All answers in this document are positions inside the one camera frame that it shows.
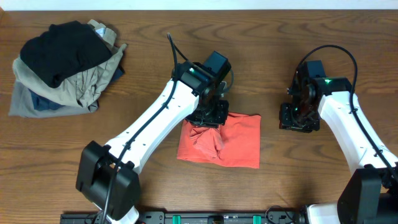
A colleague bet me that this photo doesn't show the orange printed t-shirt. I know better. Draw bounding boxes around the orange printed t-shirt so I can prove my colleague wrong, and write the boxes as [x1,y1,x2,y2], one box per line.
[177,113,261,169]

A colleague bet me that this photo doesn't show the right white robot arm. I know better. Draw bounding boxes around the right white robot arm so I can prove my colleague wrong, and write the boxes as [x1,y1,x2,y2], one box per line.
[280,78,397,223]

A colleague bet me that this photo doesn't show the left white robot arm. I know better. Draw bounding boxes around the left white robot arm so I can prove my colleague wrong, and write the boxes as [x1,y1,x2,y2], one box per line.
[76,58,231,223]

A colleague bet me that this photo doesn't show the khaki folded garment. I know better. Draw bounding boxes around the khaki folded garment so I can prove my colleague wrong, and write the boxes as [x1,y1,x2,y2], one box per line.
[12,19,127,108]

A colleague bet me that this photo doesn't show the grey folded garment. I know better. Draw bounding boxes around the grey folded garment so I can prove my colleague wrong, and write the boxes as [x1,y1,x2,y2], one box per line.
[9,82,99,118]

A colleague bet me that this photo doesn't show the black folded garment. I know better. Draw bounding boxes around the black folded garment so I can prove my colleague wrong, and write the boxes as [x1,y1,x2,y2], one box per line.
[20,21,112,88]

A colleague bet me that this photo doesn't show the navy blue folded garment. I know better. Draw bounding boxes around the navy blue folded garment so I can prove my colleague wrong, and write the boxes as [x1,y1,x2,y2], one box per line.
[29,90,63,111]

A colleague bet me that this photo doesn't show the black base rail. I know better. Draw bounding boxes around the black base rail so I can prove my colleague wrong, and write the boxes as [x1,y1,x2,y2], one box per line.
[60,205,309,224]

